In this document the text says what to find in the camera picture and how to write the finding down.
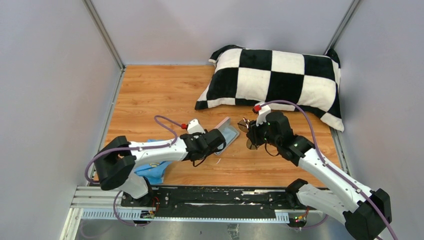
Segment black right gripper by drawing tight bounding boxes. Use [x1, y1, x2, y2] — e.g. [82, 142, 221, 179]
[246, 115, 281, 148]

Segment dark aviator sunglasses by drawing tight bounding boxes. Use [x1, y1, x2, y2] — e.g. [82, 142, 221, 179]
[237, 117, 258, 150]

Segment light blue cleaning cloth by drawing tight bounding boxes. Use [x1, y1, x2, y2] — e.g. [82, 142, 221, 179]
[222, 126, 240, 145]

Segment pink glasses case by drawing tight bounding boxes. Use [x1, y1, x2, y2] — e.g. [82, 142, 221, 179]
[214, 117, 240, 156]

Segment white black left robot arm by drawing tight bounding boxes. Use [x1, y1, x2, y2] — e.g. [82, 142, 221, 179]
[93, 129, 227, 207]

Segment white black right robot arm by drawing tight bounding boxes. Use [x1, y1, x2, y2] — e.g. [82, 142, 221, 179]
[237, 111, 392, 240]

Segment blue patterned pouch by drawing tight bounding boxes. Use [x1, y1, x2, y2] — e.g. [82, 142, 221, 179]
[134, 139, 173, 185]

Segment black white checkered pillow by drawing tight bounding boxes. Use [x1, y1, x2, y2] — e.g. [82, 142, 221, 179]
[194, 45, 345, 132]

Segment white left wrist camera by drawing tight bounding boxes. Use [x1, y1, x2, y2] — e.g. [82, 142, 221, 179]
[187, 118, 206, 134]

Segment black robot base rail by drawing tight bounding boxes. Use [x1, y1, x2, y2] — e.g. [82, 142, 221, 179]
[71, 184, 374, 229]

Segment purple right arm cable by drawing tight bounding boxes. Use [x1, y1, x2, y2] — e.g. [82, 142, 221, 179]
[259, 99, 398, 240]

